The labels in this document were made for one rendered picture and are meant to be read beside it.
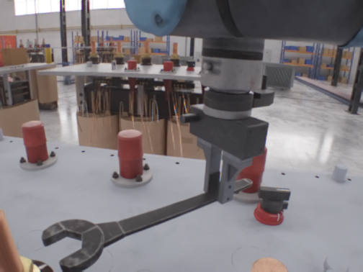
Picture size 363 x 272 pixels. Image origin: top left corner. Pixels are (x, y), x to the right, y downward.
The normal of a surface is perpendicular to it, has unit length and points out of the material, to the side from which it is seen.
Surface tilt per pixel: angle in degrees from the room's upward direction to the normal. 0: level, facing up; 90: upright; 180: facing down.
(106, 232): 0
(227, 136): 90
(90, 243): 0
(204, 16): 131
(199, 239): 0
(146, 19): 90
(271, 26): 141
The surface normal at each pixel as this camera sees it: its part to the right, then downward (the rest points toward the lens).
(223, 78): -0.38, 0.31
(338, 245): 0.04, -0.94
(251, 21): -0.45, 0.87
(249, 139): 0.55, 0.31
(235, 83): -0.08, 0.35
